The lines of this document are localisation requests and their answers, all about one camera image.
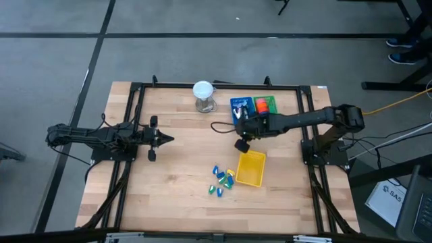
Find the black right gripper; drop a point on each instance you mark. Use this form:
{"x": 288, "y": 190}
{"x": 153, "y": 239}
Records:
{"x": 253, "y": 126}

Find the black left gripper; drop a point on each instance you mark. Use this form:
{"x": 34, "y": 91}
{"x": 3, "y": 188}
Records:
{"x": 152, "y": 138}

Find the grey-blue staple remover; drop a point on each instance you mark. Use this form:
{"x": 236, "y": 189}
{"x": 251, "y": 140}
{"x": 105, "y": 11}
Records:
{"x": 248, "y": 114}

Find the light grey staple remover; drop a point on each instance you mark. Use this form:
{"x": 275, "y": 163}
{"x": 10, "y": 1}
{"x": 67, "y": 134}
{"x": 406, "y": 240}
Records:
{"x": 238, "y": 113}

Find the blue plastic basket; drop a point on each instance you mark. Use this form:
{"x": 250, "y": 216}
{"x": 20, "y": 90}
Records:
{"x": 251, "y": 104}

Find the pink tape roll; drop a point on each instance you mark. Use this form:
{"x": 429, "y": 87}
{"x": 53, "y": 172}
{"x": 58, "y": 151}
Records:
{"x": 260, "y": 99}

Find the green plastic basket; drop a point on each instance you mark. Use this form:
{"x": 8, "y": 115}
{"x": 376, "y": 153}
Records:
{"x": 273, "y": 101}

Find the yellow plastic basket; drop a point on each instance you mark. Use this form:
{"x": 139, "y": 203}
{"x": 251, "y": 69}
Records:
{"x": 251, "y": 168}

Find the blue mini stapler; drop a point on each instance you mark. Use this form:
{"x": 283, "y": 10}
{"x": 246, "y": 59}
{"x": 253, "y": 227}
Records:
{"x": 219, "y": 192}
{"x": 220, "y": 175}
{"x": 231, "y": 180}
{"x": 215, "y": 170}

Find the green mini stapler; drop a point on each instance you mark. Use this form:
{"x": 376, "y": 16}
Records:
{"x": 227, "y": 185}
{"x": 212, "y": 190}
{"x": 222, "y": 180}

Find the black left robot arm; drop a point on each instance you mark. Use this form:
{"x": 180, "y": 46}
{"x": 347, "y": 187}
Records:
{"x": 84, "y": 135}

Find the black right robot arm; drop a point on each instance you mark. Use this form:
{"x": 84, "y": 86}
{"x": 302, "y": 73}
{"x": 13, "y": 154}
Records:
{"x": 303, "y": 118}

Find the white mushroom table lamp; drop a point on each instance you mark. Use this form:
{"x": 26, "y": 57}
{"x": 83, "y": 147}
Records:
{"x": 202, "y": 89}

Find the black desk base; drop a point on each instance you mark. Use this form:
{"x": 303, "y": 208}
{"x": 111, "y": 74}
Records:
{"x": 378, "y": 85}

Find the black diagonal desk beam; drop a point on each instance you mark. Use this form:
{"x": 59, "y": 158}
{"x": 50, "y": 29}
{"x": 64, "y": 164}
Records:
{"x": 388, "y": 170}

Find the black stand foot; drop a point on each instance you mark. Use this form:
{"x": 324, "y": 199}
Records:
{"x": 10, "y": 152}

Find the person's shoe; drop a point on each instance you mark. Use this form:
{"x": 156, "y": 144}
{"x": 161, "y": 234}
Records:
{"x": 401, "y": 59}
{"x": 400, "y": 42}

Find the grey laptop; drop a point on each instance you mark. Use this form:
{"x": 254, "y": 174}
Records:
{"x": 415, "y": 209}

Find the person's leg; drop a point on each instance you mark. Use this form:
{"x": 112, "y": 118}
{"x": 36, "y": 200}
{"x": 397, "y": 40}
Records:
{"x": 418, "y": 23}
{"x": 423, "y": 50}

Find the black aluminium table frame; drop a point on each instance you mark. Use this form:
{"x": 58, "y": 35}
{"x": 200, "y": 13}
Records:
{"x": 236, "y": 86}

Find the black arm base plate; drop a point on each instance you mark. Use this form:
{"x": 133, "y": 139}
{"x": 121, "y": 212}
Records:
{"x": 101, "y": 153}
{"x": 337, "y": 157}

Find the silver mount bracket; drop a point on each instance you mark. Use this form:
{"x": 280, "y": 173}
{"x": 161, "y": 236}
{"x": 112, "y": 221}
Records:
{"x": 312, "y": 239}
{"x": 125, "y": 238}

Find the black camera mount beam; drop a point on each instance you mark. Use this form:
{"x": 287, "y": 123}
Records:
{"x": 50, "y": 239}

